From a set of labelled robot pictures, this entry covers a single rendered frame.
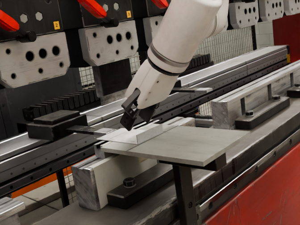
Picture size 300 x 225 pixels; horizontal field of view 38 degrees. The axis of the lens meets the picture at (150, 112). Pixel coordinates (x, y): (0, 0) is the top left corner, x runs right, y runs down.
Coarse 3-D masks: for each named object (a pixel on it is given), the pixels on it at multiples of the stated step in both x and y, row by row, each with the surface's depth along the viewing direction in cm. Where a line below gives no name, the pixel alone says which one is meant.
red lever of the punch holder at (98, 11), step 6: (78, 0) 81; (84, 0) 81; (90, 0) 81; (84, 6) 82; (90, 6) 82; (96, 6) 83; (90, 12) 84; (96, 12) 83; (102, 12) 84; (102, 18) 85; (108, 18) 86; (114, 18) 86; (102, 24) 88; (108, 24) 86; (114, 24) 86
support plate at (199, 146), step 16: (144, 128) 103; (176, 128) 100; (192, 128) 98; (208, 128) 96; (112, 144) 94; (128, 144) 93; (144, 144) 91; (160, 144) 90; (176, 144) 88; (192, 144) 87; (208, 144) 85; (224, 144) 84; (176, 160) 81; (192, 160) 78; (208, 160) 78
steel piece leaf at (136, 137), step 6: (156, 126) 96; (126, 132) 102; (132, 132) 101; (138, 132) 100; (144, 132) 93; (150, 132) 94; (156, 132) 96; (162, 132) 97; (114, 138) 98; (120, 138) 97; (126, 138) 97; (132, 138) 96; (138, 138) 91; (144, 138) 93; (150, 138) 94; (138, 144) 91
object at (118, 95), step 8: (104, 64) 95; (112, 64) 96; (120, 64) 98; (128, 64) 100; (96, 72) 94; (104, 72) 95; (112, 72) 97; (120, 72) 98; (128, 72) 100; (96, 80) 95; (104, 80) 95; (112, 80) 97; (120, 80) 98; (128, 80) 101; (96, 88) 95; (104, 88) 95; (112, 88) 97; (120, 88) 99; (104, 96) 95; (112, 96) 98; (120, 96) 100; (104, 104) 96
